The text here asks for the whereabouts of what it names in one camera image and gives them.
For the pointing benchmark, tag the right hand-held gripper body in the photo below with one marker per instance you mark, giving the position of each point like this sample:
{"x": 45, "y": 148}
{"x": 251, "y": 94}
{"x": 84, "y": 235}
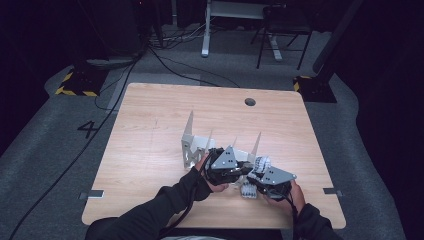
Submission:
{"x": 276, "y": 180}

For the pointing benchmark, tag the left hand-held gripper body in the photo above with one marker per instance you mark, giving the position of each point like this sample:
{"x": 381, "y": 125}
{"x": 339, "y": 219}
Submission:
{"x": 225, "y": 166}

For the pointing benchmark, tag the white striped cloth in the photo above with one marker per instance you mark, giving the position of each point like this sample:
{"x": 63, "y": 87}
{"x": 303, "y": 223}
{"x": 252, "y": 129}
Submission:
{"x": 263, "y": 162}

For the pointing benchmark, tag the grey metal expandable rack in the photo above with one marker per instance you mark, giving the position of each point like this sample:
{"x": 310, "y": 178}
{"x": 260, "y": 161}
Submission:
{"x": 193, "y": 150}

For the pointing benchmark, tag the person's left hand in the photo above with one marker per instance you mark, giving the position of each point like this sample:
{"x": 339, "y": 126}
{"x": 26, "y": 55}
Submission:
{"x": 218, "y": 187}

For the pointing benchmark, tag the person's right hand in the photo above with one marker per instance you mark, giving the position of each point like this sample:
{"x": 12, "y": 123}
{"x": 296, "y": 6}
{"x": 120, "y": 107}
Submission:
{"x": 295, "y": 198}

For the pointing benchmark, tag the grey tape strip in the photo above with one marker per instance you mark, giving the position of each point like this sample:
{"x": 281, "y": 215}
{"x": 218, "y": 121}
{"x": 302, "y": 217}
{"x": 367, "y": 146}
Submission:
{"x": 331, "y": 191}
{"x": 95, "y": 194}

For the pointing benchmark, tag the dark round table grommet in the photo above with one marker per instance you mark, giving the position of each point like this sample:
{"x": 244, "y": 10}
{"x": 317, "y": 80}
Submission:
{"x": 250, "y": 102}

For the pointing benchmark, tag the person's white clothing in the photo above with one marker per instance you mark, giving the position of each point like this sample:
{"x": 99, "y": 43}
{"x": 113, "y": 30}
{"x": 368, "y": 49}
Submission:
{"x": 190, "y": 238}

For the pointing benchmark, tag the black chair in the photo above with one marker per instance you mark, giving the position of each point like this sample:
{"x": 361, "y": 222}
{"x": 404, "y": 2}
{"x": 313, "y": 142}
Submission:
{"x": 286, "y": 25}

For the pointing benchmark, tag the black slanted pole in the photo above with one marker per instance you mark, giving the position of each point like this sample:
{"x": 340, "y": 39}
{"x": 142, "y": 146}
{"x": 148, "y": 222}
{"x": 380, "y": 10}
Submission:
{"x": 336, "y": 36}

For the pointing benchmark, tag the dark cabinet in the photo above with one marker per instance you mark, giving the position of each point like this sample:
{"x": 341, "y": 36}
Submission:
{"x": 113, "y": 26}

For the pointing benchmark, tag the yellow black striped base plate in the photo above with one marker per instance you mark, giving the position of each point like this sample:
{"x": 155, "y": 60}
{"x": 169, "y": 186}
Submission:
{"x": 81, "y": 83}
{"x": 316, "y": 90}

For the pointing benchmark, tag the white desk frame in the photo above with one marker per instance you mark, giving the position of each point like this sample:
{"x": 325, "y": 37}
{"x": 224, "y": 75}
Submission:
{"x": 233, "y": 10}

